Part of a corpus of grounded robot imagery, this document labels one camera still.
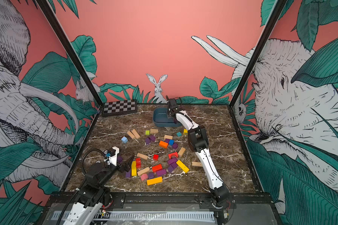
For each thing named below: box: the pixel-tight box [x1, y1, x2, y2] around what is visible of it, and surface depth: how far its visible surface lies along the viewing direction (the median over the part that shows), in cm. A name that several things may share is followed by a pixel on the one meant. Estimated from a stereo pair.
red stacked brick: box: [135, 157, 142, 169], surface depth 89 cm
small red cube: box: [153, 154, 160, 161], surface depth 92 cm
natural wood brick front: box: [137, 166, 150, 177], surface depth 85 cm
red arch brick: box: [168, 151, 179, 160], surface depth 92 cm
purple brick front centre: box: [156, 168, 167, 176], surface depth 85 cm
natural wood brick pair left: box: [126, 128, 141, 139], surface depth 103 cm
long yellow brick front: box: [146, 176, 163, 187], surface depth 82 cm
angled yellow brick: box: [176, 159, 190, 174], surface depth 88 cm
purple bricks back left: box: [145, 135, 156, 145], surface depth 100 cm
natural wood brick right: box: [191, 161, 202, 166], surface depth 90 cm
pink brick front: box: [140, 173, 148, 181], surface depth 83 cm
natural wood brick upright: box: [177, 147, 186, 158], surface depth 93 cm
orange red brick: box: [152, 164, 163, 173], surface depth 86 cm
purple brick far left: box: [125, 169, 132, 178], surface depth 83 cm
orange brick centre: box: [158, 140, 169, 149], surface depth 97 cm
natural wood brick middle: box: [136, 152, 149, 160], surface depth 92 cm
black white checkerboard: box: [103, 99, 136, 114], surface depth 120 cm
